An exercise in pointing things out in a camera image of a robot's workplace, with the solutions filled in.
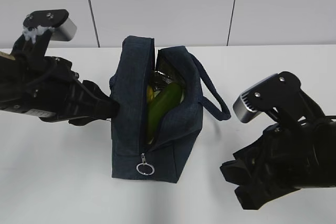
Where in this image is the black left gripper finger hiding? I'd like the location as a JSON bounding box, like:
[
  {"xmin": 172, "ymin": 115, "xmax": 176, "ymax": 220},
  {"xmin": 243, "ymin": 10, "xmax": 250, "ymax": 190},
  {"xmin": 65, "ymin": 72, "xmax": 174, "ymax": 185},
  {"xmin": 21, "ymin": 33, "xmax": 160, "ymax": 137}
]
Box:
[{"xmin": 68, "ymin": 80, "xmax": 120, "ymax": 126}]

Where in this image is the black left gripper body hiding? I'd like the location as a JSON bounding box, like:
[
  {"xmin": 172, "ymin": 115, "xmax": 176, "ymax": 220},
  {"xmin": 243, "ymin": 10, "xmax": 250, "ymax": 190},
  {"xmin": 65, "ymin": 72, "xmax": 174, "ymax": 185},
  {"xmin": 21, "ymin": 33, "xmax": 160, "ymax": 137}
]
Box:
[{"xmin": 1, "ymin": 31, "xmax": 79, "ymax": 122}]

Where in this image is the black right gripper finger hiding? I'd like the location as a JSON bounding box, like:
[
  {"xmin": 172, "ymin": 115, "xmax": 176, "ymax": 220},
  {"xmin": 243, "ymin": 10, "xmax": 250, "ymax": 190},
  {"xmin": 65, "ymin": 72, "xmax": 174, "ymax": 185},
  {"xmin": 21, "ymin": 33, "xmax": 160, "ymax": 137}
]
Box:
[
  {"xmin": 220, "ymin": 159, "xmax": 265, "ymax": 186},
  {"xmin": 234, "ymin": 178, "xmax": 300, "ymax": 210}
]

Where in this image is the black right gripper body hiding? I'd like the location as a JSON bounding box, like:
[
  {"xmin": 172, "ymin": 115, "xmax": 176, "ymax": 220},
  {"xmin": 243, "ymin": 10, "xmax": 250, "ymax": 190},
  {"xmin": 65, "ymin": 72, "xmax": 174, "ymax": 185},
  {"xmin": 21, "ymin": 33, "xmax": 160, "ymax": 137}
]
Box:
[{"xmin": 233, "ymin": 119, "xmax": 335, "ymax": 188}]

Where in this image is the yellow pear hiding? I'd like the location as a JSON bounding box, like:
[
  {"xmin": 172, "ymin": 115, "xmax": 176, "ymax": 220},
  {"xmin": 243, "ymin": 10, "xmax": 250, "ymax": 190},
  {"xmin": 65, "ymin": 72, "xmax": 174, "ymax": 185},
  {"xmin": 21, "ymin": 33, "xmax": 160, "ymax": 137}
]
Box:
[{"xmin": 146, "ymin": 85, "xmax": 155, "ymax": 103}]

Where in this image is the green cucumber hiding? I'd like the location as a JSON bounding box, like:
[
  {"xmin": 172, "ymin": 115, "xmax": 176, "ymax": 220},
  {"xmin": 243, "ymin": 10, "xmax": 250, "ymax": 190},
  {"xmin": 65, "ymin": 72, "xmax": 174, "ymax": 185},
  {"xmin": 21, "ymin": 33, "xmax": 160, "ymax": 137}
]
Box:
[{"xmin": 146, "ymin": 82, "xmax": 183, "ymax": 144}]

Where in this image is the dark blue lunch bag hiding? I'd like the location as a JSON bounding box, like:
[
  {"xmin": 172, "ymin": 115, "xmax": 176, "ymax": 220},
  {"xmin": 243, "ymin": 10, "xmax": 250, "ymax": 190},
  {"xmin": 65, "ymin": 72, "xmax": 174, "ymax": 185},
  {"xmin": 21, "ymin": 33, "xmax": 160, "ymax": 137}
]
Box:
[{"xmin": 110, "ymin": 36, "xmax": 231, "ymax": 183}]

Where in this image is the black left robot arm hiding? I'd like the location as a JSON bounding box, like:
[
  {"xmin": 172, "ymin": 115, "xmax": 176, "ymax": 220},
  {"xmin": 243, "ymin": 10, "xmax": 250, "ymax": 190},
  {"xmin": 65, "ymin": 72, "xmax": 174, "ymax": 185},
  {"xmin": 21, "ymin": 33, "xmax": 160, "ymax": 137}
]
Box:
[{"xmin": 1, "ymin": 31, "xmax": 120, "ymax": 126}]

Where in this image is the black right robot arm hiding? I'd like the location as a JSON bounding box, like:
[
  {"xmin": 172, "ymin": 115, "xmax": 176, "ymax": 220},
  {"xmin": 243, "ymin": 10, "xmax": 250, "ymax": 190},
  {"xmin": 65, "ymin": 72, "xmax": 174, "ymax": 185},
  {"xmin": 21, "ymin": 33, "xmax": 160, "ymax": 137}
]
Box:
[{"xmin": 220, "ymin": 116, "xmax": 335, "ymax": 210}]

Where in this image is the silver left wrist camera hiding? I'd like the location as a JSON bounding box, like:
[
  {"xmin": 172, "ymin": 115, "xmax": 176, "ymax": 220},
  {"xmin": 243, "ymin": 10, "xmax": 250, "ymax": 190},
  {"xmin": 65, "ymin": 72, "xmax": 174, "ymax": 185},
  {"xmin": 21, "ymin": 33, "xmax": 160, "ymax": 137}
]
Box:
[{"xmin": 22, "ymin": 9, "xmax": 77, "ymax": 44}]

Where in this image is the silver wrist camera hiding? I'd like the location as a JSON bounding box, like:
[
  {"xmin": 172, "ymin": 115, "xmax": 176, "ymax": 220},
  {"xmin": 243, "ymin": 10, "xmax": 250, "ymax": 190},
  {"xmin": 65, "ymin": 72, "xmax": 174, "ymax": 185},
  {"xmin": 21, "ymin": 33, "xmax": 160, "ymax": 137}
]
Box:
[
  {"xmin": 233, "ymin": 71, "xmax": 326, "ymax": 130},
  {"xmin": 22, "ymin": 9, "xmax": 77, "ymax": 44}
]

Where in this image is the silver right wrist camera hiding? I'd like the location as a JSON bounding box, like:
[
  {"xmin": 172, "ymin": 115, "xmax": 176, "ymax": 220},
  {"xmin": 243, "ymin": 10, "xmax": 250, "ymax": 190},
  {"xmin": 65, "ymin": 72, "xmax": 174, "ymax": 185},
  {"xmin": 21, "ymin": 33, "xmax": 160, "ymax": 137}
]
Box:
[{"xmin": 233, "ymin": 71, "xmax": 326, "ymax": 130}]

